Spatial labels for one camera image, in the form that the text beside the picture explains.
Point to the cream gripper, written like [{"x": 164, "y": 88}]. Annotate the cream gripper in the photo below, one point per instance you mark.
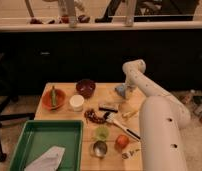
[{"x": 128, "y": 91}]

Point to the green plastic tray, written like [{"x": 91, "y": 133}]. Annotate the green plastic tray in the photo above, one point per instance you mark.
[{"x": 38, "y": 136}]

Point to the black rectangular block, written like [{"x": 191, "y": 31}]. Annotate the black rectangular block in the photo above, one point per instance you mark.
[{"x": 108, "y": 109}]

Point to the wooden cutting board table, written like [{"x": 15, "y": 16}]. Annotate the wooden cutting board table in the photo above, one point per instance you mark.
[{"x": 103, "y": 92}]

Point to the silver fork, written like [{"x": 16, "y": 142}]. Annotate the silver fork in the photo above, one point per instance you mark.
[{"x": 129, "y": 154}]

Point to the grey cloth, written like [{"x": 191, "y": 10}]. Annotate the grey cloth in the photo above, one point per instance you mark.
[{"x": 48, "y": 161}]

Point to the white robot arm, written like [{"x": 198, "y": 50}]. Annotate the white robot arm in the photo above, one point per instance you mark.
[{"x": 161, "y": 117}]

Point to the white cup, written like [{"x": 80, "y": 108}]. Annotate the white cup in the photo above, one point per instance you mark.
[{"x": 76, "y": 102}]

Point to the green plastic cup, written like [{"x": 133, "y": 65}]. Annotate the green plastic cup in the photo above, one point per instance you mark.
[{"x": 101, "y": 133}]

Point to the metal measuring cup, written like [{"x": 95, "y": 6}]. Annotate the metal measuring cup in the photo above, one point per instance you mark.
[{"x": 99, "y": 149}]

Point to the blue grey sponge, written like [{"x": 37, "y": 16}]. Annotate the blue grey sponge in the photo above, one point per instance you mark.
[{"x": 120, "y": 89}]

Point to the black handled brush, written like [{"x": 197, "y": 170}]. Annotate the black handled brush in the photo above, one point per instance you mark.
[{"x": 110, "y": 118}]

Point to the dark red bowl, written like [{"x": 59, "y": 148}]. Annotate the dark red bowl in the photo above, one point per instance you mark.
[{"x": 86, "y": 88}]

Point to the green stick in bowl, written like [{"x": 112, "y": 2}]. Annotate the green stick in bowl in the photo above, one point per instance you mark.
[{"x": 53, "y": 96}]

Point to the red chili peppers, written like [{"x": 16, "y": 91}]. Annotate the red chili peppers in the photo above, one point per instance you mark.
[{"x": 90, "y": 115}]

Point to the orange fruit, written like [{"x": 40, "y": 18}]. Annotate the orange fruit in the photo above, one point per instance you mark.
[{"x": 121, "y": 141}]

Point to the orange bowl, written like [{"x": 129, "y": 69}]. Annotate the orange bowl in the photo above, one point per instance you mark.
[{"x": 47, "y": 100}]

